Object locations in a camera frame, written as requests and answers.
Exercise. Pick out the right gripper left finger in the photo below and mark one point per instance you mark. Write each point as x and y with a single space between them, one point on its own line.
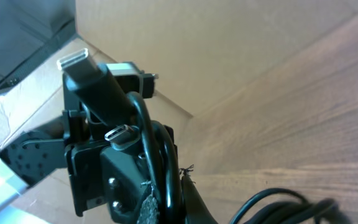
148 210

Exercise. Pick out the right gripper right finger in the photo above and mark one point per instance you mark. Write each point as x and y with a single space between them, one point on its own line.
194 209

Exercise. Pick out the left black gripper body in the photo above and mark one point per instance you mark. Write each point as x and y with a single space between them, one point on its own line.
113 149

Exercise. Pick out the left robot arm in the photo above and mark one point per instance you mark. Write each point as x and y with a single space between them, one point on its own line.
37 153

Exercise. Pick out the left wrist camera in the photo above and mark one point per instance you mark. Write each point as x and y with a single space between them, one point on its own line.
131 78

